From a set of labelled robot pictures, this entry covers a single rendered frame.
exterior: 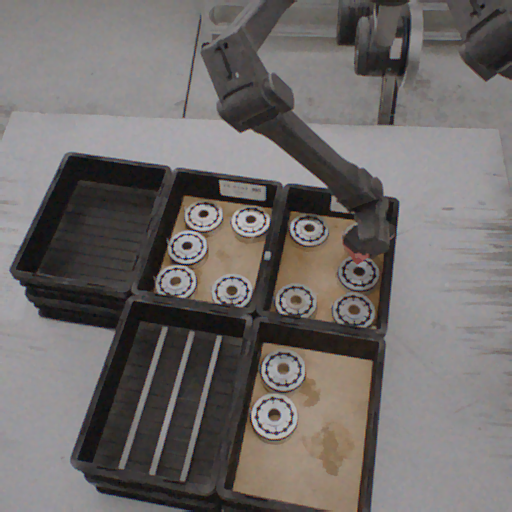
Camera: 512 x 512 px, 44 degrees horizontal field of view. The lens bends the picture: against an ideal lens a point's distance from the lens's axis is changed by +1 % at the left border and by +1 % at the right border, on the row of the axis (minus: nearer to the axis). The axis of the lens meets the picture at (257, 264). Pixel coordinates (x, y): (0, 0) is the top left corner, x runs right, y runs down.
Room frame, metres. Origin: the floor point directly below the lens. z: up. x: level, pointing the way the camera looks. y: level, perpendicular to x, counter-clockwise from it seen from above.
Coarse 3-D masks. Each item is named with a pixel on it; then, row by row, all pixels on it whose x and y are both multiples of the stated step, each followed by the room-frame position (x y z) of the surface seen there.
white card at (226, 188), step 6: (222, 180) 1.09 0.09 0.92; (222, 186) 1.09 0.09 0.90; (228, 186) 1.09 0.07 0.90; (234, 186) 1.09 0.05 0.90; (240, 186) 1.08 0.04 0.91; (246, 186) 1.08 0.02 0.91; (252, 186) 1.08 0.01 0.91; (258, 186) 1.07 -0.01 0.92; (222, 192) 1.09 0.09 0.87; (228, 192) 1.09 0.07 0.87; (234, 192) 1.09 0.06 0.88; (240, 192) 1.08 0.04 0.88; (246, 192) 1.08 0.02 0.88; (252, 192) 1.08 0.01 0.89; (258, 192) 1.07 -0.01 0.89; (264, 192) 1.07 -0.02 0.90; (252, 198) 1.08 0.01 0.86; (258, 198) 1.07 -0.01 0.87; (264, 198) 1.07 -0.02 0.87
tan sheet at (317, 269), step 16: (336, 224) 1.00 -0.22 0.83; (288, 240) 0.96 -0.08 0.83; (336, 240) 0.95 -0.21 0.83; (288, 256) 0.91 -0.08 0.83; (304, 256) 0.90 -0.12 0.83; (320, 256) 0.90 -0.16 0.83; (336, 256) 0.90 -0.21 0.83; (288, 272) 0.86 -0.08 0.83; (304, 272) 0.85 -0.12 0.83; (320, 272) 0.85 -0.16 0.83; (320, 288) 0.81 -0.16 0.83; (336, 288) 0.80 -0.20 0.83; (272, 304) 0.76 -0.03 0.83; (320, 304) 0.76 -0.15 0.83
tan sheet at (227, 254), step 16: (224, 208) 1.07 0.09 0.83; (176, 224) 1.02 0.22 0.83; (224, 224) 1.02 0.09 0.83; (208, 240) 0.96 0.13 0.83; (224, 240) 0.96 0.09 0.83; (240, 240) 0.96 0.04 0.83; (208, 256) 0.91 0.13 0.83; (224, 256) 0.91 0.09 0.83; (240, 256) 0.91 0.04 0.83; (256, 256) 0.91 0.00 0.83; (208, 272) 0.86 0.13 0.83; (224, 272) 0.86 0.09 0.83; (240, 272) 0.86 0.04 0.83; (256, 272) 0.86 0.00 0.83; (208, 288) 0.82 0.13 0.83
